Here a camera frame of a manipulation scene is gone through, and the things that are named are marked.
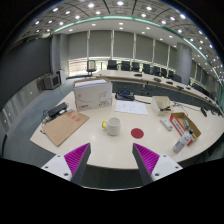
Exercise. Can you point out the grey-green whiteboard eraser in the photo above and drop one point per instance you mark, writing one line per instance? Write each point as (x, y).
(186, 124)

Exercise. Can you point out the row of black office chairs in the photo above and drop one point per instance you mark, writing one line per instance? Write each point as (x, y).
(126, 65)

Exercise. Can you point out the clear water bottle black cap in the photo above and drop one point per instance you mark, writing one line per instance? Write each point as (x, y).
(181, 143)

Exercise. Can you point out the white printed paper sheet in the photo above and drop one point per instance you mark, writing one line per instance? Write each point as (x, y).
(131, 107)

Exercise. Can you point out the small open white box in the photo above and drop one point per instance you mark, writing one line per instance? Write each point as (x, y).
(156, 106)

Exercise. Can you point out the white remote control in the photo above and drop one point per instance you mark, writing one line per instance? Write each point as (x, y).
(166, 124)

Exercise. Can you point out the group of ceiling lights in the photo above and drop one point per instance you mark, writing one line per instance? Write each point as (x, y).
(91, 5)

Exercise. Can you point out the grey box monitor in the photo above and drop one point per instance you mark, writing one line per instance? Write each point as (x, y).
(51, 81)

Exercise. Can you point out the white cardboard paper box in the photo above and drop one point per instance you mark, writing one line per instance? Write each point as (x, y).
(92, 95)

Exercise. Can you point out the open brown and red carton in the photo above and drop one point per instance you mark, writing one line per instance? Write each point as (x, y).
(178, 125)

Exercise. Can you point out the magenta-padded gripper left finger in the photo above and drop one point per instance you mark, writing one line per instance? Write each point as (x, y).
(77, 158)

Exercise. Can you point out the flat round red coaster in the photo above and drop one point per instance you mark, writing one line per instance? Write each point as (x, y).
(137, 133)

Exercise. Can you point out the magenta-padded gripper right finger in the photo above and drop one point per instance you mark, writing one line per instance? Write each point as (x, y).
(146, 158)

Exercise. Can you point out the brown kraft paper envelope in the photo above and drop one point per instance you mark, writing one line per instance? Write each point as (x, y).
(63, 126)

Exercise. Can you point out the long curved conference desk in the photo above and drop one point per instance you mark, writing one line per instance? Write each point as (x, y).
(133, 86)

